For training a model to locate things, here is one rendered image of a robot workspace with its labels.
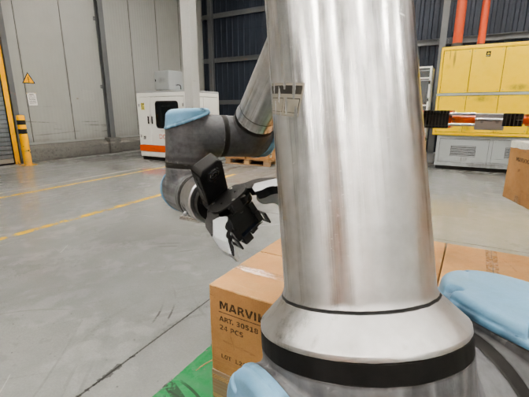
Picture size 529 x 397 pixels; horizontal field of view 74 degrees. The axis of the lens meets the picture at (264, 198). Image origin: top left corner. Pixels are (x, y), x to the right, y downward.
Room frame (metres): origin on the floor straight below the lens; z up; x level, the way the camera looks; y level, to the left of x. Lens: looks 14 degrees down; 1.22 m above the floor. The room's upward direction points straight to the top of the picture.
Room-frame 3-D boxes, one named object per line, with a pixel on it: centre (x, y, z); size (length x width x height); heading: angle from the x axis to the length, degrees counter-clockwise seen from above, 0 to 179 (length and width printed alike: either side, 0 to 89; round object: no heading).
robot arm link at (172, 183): (0.73, 0.16, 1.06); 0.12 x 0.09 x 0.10; 35
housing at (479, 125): (1.01, -0.64, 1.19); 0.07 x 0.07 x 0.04; 57
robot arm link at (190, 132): (0.74, 0.15, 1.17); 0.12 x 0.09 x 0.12; 116
